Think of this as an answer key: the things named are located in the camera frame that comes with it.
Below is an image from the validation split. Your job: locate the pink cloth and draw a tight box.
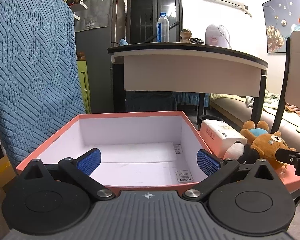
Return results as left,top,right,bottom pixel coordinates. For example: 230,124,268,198
285,102,300,119

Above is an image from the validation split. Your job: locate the leaf print wall painting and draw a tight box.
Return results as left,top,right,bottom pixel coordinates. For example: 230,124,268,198
262,0,300,53

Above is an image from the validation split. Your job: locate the white staircase with flower garlands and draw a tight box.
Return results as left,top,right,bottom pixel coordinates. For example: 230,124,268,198
61,0,92,20

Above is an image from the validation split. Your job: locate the pale green blanket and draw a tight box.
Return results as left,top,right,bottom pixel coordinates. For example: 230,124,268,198
246,90,282,109

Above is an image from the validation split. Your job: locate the small brown figurine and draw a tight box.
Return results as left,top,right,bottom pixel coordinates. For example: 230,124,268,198
179,29,192,43

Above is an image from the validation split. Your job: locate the green plastic stool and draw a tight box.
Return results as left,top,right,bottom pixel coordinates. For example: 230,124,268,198
77,60,92,114

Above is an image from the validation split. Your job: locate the pink cardboard box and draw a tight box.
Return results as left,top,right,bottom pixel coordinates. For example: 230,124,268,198
16,111,224,197

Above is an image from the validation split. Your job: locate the beige sofa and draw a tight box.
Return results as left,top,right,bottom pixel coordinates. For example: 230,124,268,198
209,94,300,150

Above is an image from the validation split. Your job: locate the brown teddy bear plush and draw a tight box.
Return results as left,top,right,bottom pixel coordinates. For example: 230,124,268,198
241,120,297,178

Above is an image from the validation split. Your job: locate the chair with blue textured cover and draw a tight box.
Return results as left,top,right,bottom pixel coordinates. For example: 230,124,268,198
0,0,87,170

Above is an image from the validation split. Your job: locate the dark cloth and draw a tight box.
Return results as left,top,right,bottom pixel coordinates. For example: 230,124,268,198
126,91,177,113

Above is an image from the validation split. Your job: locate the grey refrigerator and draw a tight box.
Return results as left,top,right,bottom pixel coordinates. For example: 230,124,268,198
74,0,127,114

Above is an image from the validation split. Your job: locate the yellow cardboard box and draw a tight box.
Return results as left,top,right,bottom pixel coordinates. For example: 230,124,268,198
0,155,13,188

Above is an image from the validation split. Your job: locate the grey fridge cover cloth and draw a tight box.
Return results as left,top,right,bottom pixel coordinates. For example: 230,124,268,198
74,0,115,32

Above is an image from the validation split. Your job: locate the salmon pink box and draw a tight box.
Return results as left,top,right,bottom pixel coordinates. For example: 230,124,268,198
277,165,300,193

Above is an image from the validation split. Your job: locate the clear plastic water bottle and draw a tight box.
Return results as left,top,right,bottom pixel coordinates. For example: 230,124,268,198
156,12,170,43

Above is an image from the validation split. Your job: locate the black and white plush toy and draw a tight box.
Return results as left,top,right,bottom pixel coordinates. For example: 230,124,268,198
222,141,260,165

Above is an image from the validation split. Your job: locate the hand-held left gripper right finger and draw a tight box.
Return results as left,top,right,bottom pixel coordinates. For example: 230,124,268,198
182,149,278,202

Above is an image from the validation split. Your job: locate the black round bin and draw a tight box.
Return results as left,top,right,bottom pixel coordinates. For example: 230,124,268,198
199,115,224,125

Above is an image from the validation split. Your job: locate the dark top beige desk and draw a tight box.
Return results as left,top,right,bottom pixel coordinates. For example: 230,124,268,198
107,41,268,130

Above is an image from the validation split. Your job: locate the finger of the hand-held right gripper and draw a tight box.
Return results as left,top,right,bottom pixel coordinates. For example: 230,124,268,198
276,148,300,177

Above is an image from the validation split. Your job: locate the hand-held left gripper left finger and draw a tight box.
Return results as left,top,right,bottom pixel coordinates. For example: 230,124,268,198
21,148,115,202

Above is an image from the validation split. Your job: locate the pink and white humidifier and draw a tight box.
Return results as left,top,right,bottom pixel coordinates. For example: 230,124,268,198
205,24,232,49

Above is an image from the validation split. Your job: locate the blue frilled cloth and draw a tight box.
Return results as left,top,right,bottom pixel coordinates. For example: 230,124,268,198
175,92,210,107

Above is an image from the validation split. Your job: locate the white tissue pack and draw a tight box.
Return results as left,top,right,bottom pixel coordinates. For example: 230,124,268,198
199,120,248,157

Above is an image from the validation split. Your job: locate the dark framed door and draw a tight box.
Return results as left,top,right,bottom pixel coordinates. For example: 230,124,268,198
126,0,183,43

